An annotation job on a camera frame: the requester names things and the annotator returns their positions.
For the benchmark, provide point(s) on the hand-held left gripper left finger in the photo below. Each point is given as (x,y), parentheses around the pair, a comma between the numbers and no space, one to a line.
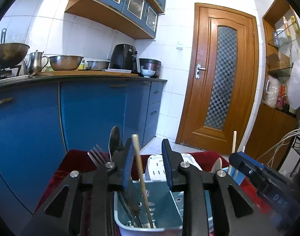
(128,169)

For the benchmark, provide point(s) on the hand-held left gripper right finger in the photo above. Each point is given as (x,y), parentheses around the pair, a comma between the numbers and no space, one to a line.
(167,169)

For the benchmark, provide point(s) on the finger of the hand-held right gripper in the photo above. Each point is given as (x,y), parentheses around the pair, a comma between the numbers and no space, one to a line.
(242,162)

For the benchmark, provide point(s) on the wooden chopstick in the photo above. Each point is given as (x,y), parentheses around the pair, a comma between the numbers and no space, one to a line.
(143,177)

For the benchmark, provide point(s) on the metal spoon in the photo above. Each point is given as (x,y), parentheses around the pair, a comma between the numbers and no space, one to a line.
(115,140)

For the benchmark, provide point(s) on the large metal fork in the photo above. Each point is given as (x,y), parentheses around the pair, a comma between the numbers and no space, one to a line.
(99,155)

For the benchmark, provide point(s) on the light blue utensil holder box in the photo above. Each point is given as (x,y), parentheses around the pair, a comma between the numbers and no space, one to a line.
(162,206)

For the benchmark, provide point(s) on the wooden shelf unit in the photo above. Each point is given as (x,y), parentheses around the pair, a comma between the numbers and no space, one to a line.
(270,127)

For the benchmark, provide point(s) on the red floral blanket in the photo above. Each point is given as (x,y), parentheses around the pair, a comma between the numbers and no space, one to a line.
(72,159)

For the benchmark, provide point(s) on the blue kitchen base cabinet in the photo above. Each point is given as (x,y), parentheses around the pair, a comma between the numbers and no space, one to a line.
(86,113)

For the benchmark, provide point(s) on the red packet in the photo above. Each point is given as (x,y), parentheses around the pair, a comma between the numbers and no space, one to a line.
(281,98)

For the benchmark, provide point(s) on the wooden door with glass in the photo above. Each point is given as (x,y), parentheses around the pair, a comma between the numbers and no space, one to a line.
(204,91)

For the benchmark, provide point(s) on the white plastic bag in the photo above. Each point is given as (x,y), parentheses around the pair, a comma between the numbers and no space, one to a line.
(298,83)

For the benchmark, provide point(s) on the white bowl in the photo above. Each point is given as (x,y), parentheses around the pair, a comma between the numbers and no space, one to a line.
(148,73)

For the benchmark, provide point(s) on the white plate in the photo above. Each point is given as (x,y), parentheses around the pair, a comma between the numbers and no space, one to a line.
(118,70)

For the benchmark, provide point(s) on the wooden cutting board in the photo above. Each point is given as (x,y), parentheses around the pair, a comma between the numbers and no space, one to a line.
(86,73)

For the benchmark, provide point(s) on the dark rice cooker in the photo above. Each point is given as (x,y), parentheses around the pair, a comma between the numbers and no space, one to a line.
(152,65)

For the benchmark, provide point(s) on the cardboard box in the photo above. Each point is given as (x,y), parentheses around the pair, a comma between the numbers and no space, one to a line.
(277,61)

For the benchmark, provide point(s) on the metal basin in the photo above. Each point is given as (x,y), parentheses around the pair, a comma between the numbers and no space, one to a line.
(98,65)

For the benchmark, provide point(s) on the black air fryer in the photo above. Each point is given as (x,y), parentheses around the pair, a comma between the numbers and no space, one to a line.
(123,57)

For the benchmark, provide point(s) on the metal colander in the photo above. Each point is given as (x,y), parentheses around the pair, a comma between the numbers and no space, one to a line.
(66,63)

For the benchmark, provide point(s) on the glass jar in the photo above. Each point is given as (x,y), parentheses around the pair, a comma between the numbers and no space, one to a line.
(277,37)

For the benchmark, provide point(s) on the metal kettle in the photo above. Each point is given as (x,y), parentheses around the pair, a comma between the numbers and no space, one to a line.
(35,62)

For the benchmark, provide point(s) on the glass bottle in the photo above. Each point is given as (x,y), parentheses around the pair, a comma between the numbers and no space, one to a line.
(285,25)

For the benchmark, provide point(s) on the gas stove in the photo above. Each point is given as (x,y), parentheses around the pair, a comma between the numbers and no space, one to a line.
(5,73)

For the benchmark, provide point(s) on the dark metal wok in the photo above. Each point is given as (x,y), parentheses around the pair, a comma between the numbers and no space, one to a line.
(10,52)

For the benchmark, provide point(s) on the white light switch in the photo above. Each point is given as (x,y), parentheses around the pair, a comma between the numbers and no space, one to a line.
(180,45)

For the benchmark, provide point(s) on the blue glass-door wall cabinet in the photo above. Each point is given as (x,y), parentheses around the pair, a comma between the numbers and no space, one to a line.
(110,7)

